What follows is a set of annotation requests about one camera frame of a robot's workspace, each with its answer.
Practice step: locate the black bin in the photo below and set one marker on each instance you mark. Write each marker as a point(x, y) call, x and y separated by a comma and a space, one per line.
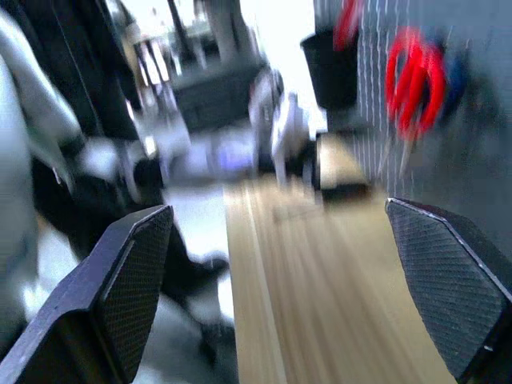
point(332, 76)

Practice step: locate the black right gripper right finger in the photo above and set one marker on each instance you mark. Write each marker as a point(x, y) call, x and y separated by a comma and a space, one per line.
point(452, 288)

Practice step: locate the silver robot torso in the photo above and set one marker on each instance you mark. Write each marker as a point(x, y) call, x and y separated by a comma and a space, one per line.
point(12, 160)

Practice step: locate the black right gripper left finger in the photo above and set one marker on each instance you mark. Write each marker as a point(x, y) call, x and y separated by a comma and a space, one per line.
point(120, 300)

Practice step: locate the grey perforated pegboard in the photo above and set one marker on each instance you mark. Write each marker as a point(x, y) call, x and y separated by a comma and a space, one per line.
point(480, 160)

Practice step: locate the light wooden board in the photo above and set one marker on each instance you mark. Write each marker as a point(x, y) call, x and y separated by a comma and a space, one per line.
point(338, 164)

